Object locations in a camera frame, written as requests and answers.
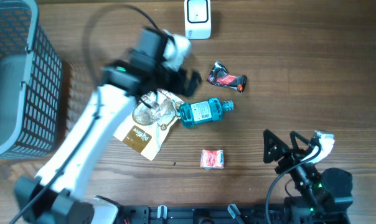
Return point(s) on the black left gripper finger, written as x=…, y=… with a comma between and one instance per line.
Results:
x=177, y=81
x=193, y=83

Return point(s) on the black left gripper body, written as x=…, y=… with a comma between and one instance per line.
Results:
x=162, y=73

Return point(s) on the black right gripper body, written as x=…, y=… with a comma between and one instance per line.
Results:
x=291, y=159

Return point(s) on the blue mouthwash bottle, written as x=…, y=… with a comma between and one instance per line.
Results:
x=210, y=110

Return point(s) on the black red snack wrapper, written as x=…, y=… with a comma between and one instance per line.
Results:
x=220, y=76

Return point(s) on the white brown snack pouch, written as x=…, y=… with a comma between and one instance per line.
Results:
x=147, y=127

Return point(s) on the red snack packet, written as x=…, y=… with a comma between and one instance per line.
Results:
x=212, y=159

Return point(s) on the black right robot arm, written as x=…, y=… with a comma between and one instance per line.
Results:
x=324, y=196

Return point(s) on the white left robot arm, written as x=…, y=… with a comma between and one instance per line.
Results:
x=56, y=193

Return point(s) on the white barcode scanner box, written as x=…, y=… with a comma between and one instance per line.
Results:
x=197, y=19

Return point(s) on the grey plastic shopping basket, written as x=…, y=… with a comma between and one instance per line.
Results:
x=31, y=76

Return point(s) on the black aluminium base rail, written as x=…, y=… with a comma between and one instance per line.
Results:
x=278, y=213

